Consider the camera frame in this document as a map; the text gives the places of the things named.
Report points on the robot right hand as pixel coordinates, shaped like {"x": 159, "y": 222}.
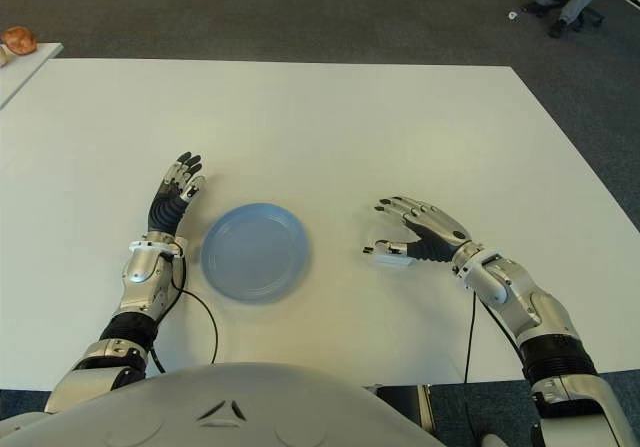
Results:
{"x": 435, "y": 232}

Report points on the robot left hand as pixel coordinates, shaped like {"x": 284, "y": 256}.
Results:
{"x": 165, "y": 209}

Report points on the white charger block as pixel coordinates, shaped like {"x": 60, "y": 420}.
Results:
{"x": 395, "y": 262}

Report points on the robot right arm silver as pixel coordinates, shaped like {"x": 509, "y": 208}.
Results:
{"x": 500, "y": 279}

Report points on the robot left arm silver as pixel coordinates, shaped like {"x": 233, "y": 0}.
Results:
{"x": 140, "y": 267}

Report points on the blue round plate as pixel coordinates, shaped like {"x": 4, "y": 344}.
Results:
{"x": 256, "y": 252}

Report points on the white side table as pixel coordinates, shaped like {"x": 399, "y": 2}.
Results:
{"x": 22, "y": 74}

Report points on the grey robot torso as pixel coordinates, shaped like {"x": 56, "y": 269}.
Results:
{"x": 225, "y": 412}

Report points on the seated person grey trousers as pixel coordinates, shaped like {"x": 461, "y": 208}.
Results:
{"x": 575, "y": 2}

